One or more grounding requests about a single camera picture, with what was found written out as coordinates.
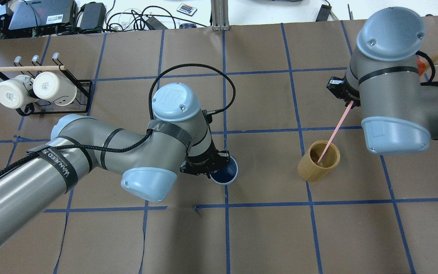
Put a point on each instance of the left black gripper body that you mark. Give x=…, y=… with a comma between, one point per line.
x=202, y=161

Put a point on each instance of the aluminium frame post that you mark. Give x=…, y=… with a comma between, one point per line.
x=220, y=15

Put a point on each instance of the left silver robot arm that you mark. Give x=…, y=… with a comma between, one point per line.
x=178, y=140

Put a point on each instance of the white mug left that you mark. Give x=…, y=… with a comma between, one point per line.
x=17, y=92

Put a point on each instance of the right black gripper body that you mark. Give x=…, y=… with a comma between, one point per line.
x=346, y=92

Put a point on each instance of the black projector box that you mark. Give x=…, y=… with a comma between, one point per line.
x=42, y=17

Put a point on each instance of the black wire mug rack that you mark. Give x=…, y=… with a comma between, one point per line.
x=80, y=105

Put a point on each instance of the pink chopstick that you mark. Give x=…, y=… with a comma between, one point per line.
x=341, y=121

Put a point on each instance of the white mug right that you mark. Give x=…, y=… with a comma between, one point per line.
x=54, y=88

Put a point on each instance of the white mug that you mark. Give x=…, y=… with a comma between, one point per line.
x=17, y=92
x=54, y=88

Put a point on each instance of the bamboo cup holder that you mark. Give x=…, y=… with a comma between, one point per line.
x=307, y=167

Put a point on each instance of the orange mug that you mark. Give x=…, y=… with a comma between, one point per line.
x=421, y=66

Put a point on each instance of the light blue plastic cup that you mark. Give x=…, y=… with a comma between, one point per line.
x=227, y=174

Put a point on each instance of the small remote control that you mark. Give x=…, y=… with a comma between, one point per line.
x=186, y=9

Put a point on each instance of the black power brick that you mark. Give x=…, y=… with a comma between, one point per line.
x=92, y=16

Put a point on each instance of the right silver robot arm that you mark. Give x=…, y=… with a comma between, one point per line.
x=399, y=112

